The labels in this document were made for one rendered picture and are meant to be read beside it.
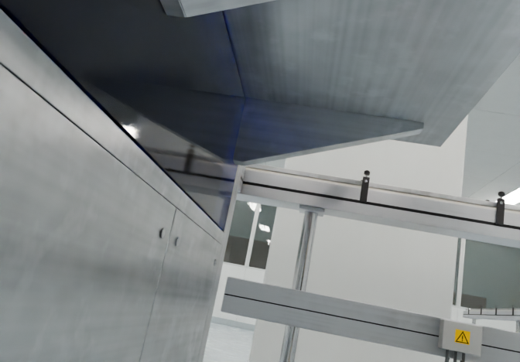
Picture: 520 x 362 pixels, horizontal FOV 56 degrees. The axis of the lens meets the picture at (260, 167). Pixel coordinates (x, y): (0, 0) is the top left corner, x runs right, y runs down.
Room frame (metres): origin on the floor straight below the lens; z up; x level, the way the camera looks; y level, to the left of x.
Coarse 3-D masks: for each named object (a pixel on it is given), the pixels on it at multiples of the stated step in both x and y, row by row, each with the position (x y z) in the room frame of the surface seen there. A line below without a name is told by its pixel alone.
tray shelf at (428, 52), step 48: (288, 0) 0.55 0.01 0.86; (336, 0) 0.53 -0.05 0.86; (384, 0) 0.51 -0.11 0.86; (432, 0) 0.49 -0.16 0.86; (480, 0) 0.48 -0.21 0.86; (240, 48) 0.70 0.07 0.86; (288, 48) 0.67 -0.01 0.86; (336, 48) 0.64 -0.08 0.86; (384, 48) 0.62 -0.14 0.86; (432, 48) 0.59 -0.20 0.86; (480, 48) 0.57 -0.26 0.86; (288, 96) 0.84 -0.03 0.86; (336, 96) 0.80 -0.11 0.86; (384, 96) 0.76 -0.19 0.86; (432, 96) 0.73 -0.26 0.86; (480, 96) 0.70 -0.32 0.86; (432, 144) 0.94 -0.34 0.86
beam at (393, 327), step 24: (240, 288) 1.73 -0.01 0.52; (264, 288) 1.72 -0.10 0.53; (288, 288) 1.72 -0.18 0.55; (240, 312) 1.73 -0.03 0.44; (264, 312) 1.72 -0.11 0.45; (288, 312) 1.71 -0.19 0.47; (312, 312) 1.70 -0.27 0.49; (336, 312) 1.69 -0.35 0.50; (360, 312) 1.68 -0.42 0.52; (384, 312) 1.67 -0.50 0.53; (408, 312) 1.66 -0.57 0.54; (360, 336) 1.68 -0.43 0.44; (384, 336) 1.67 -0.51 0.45; (408, 336) 1.66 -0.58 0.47; (432, 336) 1.65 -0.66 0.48; (504, 336) 1.62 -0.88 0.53; (480, 360) 1.63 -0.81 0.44; (504, 360) 1.62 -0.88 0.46
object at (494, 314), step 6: (468, 306) 7.18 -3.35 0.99; (468, 312) 7.18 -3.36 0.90; (474, 312) 6.94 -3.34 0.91; (480, 312) 6.73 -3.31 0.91; (486, 312) 6.50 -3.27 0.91; (492, 312) 6.29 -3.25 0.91; (498, 312) 6.08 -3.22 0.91; (504, 312) 5.92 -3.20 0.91; (510, 312) 5.74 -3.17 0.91; (516, 312) 5.57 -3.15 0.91; (468, 318) 7.43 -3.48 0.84; (474, 318) 7.08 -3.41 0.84; (480, 318) 6.80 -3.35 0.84; (486, 318) 6.51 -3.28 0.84; (492, 318) 6.27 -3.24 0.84; (498, 318) 6.07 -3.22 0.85; (504, 318) 5.91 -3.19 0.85; (510, 318) 5.73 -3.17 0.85; (516, 318) 5.56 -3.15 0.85
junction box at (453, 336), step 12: (444, 324) 1.60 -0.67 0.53; (456, 324) 1.59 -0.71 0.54; (468, 324) 1.59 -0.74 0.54; (444, 336) 1.59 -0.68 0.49; (456, 336) 1.59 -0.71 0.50; (468, 336) 1.58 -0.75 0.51; (480, 336) 1.58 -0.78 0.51; (444, 348) 1.59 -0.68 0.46; (456, 348) 1.59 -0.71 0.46; (468, 348) 1.58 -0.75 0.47; (480, 348) 1.58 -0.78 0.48
